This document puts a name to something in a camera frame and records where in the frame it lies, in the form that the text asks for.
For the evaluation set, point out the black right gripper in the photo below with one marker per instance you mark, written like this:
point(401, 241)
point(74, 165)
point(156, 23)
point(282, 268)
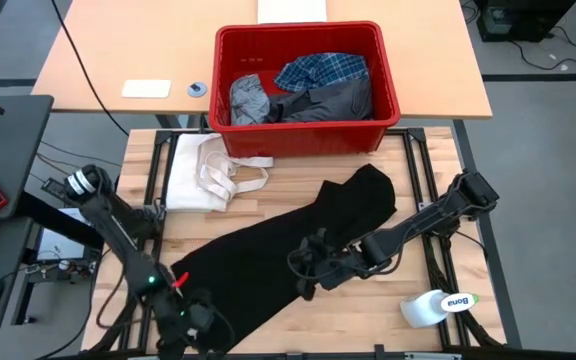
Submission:
point(340, 265)

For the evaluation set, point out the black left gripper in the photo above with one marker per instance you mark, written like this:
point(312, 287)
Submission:
point(185, 325)

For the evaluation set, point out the black garment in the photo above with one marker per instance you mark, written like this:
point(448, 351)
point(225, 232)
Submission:
point(258, 265)

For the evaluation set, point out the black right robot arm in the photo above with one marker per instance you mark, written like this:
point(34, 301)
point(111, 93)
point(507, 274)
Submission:
point(418, 225)

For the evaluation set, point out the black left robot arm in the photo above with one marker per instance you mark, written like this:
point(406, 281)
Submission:
point(113, 230)

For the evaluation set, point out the red plastic laundry bin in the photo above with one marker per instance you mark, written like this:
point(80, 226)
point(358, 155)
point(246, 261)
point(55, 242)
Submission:
point(308, 140)

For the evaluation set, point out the red tag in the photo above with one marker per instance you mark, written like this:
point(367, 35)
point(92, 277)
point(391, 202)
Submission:
point(180, 280)

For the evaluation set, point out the white Bona bottle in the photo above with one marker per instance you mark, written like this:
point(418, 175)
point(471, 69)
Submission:
point(420, 310)

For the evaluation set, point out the white canvas tote bag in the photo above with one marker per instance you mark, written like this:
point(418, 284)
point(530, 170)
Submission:
point(188, 175)

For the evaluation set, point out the dark grey shirt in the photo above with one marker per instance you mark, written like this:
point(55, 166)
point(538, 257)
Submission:
point(328, 105)

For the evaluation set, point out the light grey garment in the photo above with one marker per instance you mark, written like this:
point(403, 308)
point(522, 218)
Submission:
point(248, 102)

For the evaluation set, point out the black power adapter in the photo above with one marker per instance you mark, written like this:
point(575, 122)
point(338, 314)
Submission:
point(54, 187)

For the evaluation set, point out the blue plaid shirt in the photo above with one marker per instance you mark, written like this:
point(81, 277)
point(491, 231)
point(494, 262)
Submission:
point(318, 70)

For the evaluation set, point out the white rectangular pad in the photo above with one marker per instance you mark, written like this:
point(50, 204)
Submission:
point(146, 88)

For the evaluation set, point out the black side desk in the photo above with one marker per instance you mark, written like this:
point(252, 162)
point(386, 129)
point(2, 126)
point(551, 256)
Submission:
point(8, 150)

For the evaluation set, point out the white paper sheet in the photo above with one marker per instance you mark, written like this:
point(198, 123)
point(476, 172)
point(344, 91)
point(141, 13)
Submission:
point(292, 11)

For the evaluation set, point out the light wood desk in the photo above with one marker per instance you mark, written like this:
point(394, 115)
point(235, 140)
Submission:
point(118, 50)

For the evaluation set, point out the black computer tower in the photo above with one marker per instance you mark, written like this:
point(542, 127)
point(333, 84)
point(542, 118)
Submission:
point(523, 20)

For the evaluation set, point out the black metal table frame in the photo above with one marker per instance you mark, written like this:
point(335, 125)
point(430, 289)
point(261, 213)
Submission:
point(416, 135)

